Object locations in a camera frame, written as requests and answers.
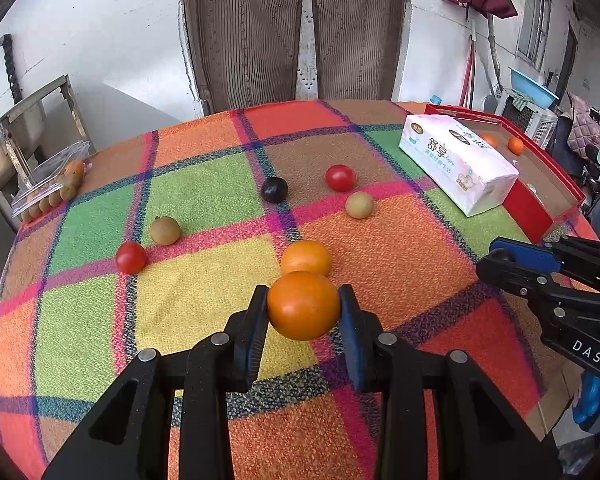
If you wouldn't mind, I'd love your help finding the pink quilted scooter cover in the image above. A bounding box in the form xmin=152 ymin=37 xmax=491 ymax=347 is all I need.
xmin=567 ymin=92 xmax=600 ymax=159

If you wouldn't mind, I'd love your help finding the red handled broom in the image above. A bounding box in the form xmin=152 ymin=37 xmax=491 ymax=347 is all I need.
xmin=460 ymin=18 xmax=477 ymax=108

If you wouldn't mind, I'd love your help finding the clear plastic fruit box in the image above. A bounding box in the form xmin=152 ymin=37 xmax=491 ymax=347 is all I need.
xmin=12 ymin=141 xmax=91 ymax=223

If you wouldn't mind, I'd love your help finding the brown corduroy trousers person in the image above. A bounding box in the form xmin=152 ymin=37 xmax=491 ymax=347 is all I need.
xmin=182 ymin=0 xmax=410 ymax=113

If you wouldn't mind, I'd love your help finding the colourful plaid tablecloth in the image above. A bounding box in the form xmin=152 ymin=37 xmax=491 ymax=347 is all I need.
xmin=0 ymin=97 xmax=600 ymax=480

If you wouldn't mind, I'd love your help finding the red cardboard tray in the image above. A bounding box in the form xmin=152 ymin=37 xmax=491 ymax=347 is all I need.
xmin=425 ymin=104 xmax=584 ymax=243

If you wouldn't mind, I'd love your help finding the brown kiwi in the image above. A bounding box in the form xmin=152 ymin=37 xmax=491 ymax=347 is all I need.
xmin=149 ymin=217 xmax=182 ymax=246

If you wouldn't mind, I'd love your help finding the dark purple plum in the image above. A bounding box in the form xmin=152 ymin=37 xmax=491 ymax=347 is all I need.
xmin=260 ymin=177 xmax=288 ymax=204

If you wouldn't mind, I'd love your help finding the orange mandarin in tray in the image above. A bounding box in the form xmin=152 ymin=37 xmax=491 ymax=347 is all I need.
xmin=480 ymin=133 xmax=498 ymax=148

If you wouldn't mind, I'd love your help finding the orange mandarin with stem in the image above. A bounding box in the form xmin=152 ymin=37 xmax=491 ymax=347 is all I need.
xmin=507 ymin=136 xmax=524 ymax=156

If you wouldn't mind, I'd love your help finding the white air conditioner unit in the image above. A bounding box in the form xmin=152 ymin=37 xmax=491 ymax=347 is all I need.
xmin=495 ymin=89 xmax=558 ymax=148

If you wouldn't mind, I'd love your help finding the yellow-green round fruit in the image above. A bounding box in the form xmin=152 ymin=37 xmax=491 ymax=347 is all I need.
xmin=344 ymin=192 xmax=375 ymax=220

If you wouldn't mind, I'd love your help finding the orange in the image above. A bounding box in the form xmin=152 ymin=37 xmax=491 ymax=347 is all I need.
xmin=280 ymin=240 xmax=332 ymax=276
xmin=266 ymin=271 xmax=341 ymax=340

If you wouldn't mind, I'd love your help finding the black corrugated hose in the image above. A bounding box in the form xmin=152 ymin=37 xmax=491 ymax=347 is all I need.
xmin=0 ymin=32 xmax=26 ymax=105

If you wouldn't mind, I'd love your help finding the red tomato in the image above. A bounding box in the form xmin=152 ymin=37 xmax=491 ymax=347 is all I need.
xmin=325 ymin=165 xmax=358 ymax=192
xmin=114 ymin=240 xmax=147 ymax=275

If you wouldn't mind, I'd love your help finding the white pink tissue pack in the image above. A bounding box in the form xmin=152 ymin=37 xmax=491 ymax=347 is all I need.
xmin=399 ymin=115 xmax=519 ymax=217

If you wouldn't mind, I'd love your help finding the light blue plastic basin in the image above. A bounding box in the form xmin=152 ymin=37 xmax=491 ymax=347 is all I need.
xmin=509 ymin=67 xmax=558 ymax=108

